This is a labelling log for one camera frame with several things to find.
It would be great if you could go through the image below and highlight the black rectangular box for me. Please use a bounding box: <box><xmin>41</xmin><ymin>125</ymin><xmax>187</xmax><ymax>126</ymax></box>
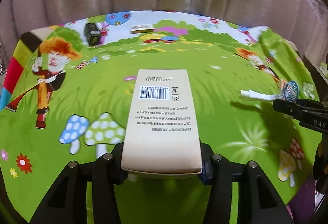
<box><xmin>84</xmin><ymin>23</ymin><xmax>102</xmax><ymax>46</ymax></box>

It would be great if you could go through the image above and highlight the small beige labelled box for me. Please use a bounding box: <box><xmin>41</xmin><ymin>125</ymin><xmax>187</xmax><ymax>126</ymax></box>
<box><xmin>130</xmin><ymin>24</ymin><xmax>154</xmax><ymax>34</ymax></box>

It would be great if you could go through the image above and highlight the green cartoon print tablecloth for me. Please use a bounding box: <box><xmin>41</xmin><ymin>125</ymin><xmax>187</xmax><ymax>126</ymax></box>
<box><xmin>1</xmin><ymin>11</ymin><xmax>321</xmax><ymax>223</ymax></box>

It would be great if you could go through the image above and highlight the beige barcode carton box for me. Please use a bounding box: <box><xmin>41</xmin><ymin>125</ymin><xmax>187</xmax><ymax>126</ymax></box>
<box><xmin>121</xmin><ymin>69</ymin><xmax>202</xmax><ymax>175</ymax></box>

